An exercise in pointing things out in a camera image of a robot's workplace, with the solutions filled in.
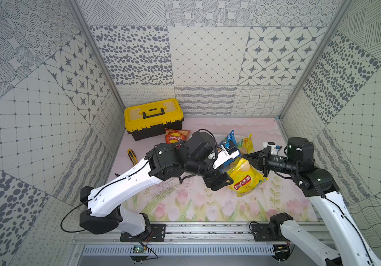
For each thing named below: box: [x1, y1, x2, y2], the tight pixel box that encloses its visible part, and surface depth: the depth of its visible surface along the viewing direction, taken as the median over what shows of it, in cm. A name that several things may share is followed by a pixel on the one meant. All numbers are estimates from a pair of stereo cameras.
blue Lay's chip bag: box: [218, 129, 239, 149], surface depth 88 cm
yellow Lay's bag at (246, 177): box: [227, 157, 270, 197], surface depth 65 cm
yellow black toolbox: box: [124, 98, 184, 141], surface depth 102 cm
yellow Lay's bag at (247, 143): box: [242, 133, 255, 154], surface depth 88 cm
